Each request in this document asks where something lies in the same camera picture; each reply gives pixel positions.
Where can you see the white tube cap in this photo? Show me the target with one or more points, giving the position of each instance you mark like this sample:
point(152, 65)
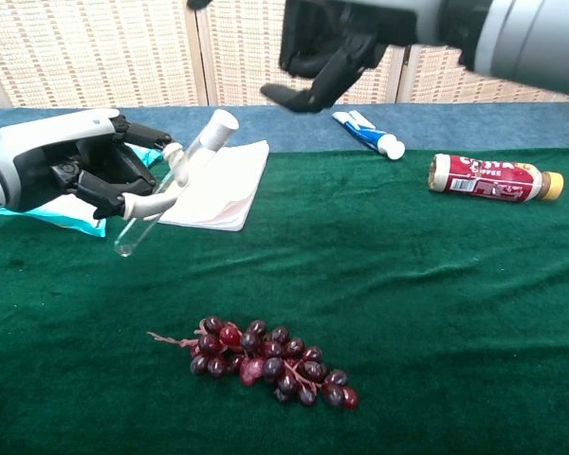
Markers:
point(220, 128)

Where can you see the blue table cover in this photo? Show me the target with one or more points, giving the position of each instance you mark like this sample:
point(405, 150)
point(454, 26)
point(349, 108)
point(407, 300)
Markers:
point(275, 125)

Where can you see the green velvet cloth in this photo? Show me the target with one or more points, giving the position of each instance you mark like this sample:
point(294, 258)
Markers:
point(360, 294)

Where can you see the red coffee bottle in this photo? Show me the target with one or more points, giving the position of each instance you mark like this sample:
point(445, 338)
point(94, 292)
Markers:
point(488, 177)

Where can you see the transparent glass test tube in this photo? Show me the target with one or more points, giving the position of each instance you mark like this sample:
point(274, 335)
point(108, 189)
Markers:
point(144, 218)

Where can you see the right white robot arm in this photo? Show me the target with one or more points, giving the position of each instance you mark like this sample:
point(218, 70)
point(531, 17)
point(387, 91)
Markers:
point(536, 42)

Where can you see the dark red grape bunch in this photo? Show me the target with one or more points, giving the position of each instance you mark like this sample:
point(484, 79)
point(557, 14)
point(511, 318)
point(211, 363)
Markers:
point(270, 360)

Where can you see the blue white toothpaste tube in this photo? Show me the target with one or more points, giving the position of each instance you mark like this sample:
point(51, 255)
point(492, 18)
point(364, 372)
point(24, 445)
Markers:
point(367, 135)

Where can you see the cream paper notebook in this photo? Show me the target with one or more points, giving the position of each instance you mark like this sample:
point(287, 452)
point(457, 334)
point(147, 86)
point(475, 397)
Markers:
point(227, 189)

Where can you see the teal plastic snack packet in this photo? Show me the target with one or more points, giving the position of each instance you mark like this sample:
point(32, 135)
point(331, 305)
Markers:
point(76, 225)

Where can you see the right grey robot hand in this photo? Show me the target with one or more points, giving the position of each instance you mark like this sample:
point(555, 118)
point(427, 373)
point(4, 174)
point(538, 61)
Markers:
point(341, 42)

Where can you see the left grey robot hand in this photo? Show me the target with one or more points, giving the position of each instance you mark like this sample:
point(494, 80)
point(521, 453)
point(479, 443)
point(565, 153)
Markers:
point(52, 142)

